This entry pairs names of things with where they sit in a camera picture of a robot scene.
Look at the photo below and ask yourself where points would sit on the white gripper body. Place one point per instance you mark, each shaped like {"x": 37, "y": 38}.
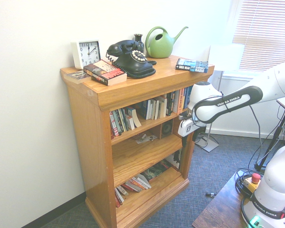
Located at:
{"x": 187, "y": 128}

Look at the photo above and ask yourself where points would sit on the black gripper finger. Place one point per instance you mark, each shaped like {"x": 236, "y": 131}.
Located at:
{"x": 195, "y": 137}
{"x": 184, "y": 142}

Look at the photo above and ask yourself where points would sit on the blue Greg Bear paperback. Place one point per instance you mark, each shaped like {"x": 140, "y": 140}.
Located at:
{"x": 192, "y": 65}

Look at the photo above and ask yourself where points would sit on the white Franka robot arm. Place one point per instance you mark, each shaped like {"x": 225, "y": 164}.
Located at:
{"x": 228, "y": 102}

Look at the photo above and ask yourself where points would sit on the black white cover book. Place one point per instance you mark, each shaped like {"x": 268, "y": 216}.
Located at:
{"x": 176, "y": 159}

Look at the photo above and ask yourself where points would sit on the thick orange spine book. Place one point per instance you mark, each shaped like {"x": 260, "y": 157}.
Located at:
{"x": 180, "y": 102}

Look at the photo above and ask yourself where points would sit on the black spine book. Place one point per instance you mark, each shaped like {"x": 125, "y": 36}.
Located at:
{"x": 170, "y": 104}

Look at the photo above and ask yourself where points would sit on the blue spine book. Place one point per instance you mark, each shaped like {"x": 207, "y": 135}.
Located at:
{"x": 187, "y": 97}

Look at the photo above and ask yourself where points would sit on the green cover book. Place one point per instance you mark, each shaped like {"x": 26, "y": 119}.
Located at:
{"x": 156, "y": 171}

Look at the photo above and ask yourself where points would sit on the blue hardcover book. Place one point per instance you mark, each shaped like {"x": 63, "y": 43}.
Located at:
{"x": 147, "y": 109}

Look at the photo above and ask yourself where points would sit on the white cover fallen book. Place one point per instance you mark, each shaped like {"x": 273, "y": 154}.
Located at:
{"x": 143, "y": 181}

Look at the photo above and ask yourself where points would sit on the red striped fallen book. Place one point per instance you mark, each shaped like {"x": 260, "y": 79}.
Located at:
{"x": 133, "y": 186}

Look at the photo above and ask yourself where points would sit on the red white spine book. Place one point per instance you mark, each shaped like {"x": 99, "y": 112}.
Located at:
{"x": 112, "y": 124}

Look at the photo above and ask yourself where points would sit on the red spine leaning book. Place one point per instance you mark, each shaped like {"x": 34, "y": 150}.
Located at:
{"x": 118, "y": 199}

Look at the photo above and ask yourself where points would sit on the thin dark cover book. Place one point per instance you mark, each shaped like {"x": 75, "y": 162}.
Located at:
{"x": 76, "y": 76}

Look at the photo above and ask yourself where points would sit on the small grey speaker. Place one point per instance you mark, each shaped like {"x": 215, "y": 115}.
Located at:
{"x": 167, "y": 128}

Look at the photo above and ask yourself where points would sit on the loose paper cards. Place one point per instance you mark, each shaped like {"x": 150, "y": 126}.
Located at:
{"x": 145, "y": 139}

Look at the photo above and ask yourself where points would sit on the wooden bookshelf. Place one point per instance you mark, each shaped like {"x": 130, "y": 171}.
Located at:
{"x": 142, "y": 154}

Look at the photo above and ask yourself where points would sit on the teal cover paperback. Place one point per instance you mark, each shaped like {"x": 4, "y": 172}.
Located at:
{"x": 136, "y": 120}

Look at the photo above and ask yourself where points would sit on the white paged paperback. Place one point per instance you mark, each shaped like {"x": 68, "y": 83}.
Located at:
{"x": 130, "y": 123}

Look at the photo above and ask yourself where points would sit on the red yellow emergency stop button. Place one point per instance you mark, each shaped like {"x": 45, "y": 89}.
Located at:
{"x": 253, "y": 181}

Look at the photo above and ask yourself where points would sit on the black tripod stand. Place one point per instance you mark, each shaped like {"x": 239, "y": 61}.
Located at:
{"x": 272, "y": 147}

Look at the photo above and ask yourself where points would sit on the white shade floor lamp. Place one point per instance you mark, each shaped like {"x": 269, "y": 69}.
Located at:
{"x": 225, "y": 57}

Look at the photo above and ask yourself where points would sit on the black rotary telephone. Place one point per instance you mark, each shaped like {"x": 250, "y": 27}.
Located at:
{"x": 133, "y": 64}

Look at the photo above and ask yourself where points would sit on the green watering can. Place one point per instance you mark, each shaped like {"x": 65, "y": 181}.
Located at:
{"x": 159, "y": 47}

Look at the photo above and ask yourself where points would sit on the thick red black paperback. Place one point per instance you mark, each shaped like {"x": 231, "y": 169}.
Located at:
{"x": 107, "y": 73}

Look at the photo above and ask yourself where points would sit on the small black vase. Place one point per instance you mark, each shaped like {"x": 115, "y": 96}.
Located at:
{"x": 138, "y": 39}

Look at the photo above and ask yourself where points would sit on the white square clock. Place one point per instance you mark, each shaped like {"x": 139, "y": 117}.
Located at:
{"x": 89, "y": 53}

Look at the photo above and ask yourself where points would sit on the white window blinds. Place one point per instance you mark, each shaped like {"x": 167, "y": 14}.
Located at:
{"x": 266, "y": 31}

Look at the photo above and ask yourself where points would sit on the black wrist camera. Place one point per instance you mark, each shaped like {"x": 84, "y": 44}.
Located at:
{"x": 184, "y": 116}

